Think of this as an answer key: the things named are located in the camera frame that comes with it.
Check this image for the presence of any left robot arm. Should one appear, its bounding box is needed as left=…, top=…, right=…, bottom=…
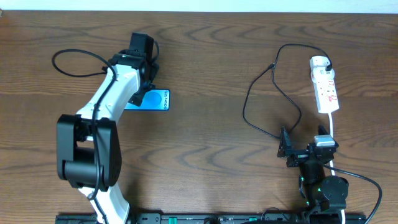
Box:
left=55, top=33, right=159, bottom=223

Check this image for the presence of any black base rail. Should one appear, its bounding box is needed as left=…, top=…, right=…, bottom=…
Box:
left=55, top=211, right=366, bottom=224

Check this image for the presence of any white charger plug adapter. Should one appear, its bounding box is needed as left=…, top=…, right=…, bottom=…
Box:
left=310, top=55, right=331, bottom=70

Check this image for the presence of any white power strip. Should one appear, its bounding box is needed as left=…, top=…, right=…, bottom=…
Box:
left=311, top=67, right=340, bottom=114

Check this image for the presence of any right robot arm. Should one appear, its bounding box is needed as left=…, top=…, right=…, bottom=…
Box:
left=277, top=125, right=349, bottom=223

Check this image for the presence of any blue screen smartphone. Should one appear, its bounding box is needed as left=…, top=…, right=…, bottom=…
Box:
left=125, top=89, right=171, bottom=111

